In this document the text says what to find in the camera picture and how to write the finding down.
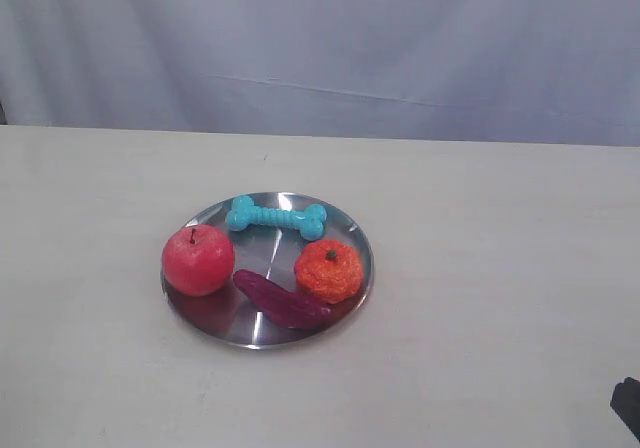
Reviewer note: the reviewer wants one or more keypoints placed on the teal toy bone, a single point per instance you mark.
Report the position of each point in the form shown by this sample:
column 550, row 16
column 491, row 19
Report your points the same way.
column 309, row 223

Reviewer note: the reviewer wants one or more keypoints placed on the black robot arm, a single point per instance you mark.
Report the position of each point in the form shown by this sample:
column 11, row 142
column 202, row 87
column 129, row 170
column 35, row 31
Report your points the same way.
column 625, row 402

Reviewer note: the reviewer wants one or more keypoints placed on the orange mandarin fruit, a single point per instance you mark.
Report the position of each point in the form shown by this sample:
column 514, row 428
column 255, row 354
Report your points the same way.
column 329, row 270

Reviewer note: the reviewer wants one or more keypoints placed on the purple sweet potato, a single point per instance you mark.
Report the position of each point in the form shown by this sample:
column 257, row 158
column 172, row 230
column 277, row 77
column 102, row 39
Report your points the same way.
column 287, row 309

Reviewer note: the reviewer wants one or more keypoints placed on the red apple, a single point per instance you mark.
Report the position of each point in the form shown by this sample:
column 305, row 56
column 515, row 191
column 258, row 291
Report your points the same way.
column 198, row 260

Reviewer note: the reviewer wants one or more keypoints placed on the round stainless steel plate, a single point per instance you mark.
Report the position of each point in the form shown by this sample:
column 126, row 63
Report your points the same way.
column 228, row 315

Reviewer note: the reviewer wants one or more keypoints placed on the white backdrop cloth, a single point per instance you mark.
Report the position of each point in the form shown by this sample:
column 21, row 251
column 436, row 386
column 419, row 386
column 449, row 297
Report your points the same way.
column 555, row 71

